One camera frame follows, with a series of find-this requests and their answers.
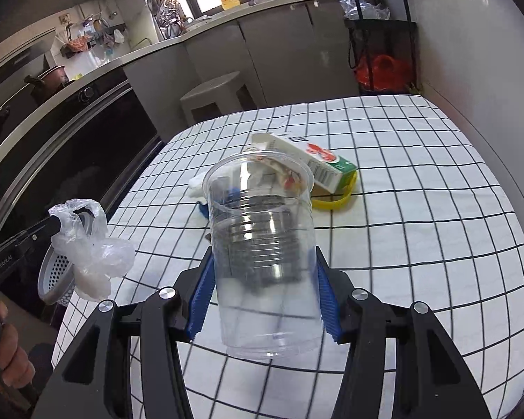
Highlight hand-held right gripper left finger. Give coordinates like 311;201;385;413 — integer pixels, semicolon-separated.
30;247;219;419

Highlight blue plastic scrap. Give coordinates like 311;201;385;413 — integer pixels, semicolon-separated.
196;187;242;223

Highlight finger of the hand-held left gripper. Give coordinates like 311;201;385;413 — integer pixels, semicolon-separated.
12;216;66;249

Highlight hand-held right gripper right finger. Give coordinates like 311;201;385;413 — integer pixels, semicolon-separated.
314;247;494;419

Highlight green white carton box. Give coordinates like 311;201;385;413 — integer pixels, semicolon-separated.
251;132;358;193

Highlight red cream snack wrapper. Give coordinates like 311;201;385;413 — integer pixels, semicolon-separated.
249;153;303;189

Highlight crumpled clear bag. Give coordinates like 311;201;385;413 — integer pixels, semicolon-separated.
340;0;391;20

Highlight person's left hand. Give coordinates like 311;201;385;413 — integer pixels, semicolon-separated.
0;300;36;391

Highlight large metal pot lid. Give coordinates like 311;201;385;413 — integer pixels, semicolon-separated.
147;0;194;39

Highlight grey perforated metal bin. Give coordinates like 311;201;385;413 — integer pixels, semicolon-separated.
38;209;97;307

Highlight black metal rack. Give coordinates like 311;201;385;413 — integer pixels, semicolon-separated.
343;0;420;95

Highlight grey kitchen cabinet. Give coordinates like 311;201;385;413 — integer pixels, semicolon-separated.
123;0;355;124

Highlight red plastic bag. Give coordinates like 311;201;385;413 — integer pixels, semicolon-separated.
354;54;413;93

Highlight dark cooking pot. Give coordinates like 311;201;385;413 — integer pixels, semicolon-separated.
24;65;71;102

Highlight clear plastic bag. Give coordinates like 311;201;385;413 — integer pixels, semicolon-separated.
48;198;136;302

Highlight black checked white tablecloth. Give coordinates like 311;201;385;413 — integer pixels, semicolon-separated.
52;94;524;419

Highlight beige plastic stool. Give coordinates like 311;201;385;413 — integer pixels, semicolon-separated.
180;71;256;125

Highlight white crumpled tissue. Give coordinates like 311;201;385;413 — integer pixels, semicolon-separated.
188;172;211;204

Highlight black built-in oven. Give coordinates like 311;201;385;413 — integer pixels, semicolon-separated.
0;65;163;245

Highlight clear plastic cup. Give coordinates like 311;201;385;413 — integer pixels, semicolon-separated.
202;150;324;361

